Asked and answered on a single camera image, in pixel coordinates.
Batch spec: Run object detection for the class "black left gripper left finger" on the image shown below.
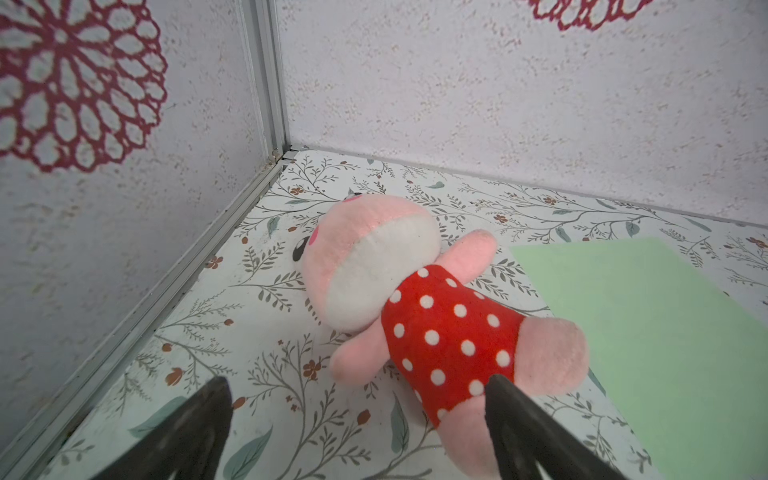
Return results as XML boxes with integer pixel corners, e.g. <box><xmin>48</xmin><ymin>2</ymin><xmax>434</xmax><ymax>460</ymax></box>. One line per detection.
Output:
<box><xmin>95</xmin><ymin>376</ymin><xmax>233</xmax><ymax>480</ymax></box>

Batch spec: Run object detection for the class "light green paper sheet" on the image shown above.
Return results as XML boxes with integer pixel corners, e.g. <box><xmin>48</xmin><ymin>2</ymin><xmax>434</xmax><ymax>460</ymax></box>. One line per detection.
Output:
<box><xmin>512</xmin><ymin>238</ymin><xmax>767</xmax><ymax>479</ymax></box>

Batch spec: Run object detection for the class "pink plush red dotted dress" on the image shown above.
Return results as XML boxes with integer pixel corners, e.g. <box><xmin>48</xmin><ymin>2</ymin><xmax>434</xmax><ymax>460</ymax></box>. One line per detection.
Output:
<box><xmin>293</xmin><ymin>194</ymin><xmax>589</xmax><ymax>479</ymax></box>

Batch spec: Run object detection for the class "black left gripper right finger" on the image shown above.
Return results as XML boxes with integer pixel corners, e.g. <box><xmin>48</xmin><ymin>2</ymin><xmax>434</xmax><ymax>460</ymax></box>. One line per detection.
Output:
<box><xmin>485</xmin><ymin>375</ymin><xmax>625</xmax><ymax>480</ymax></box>

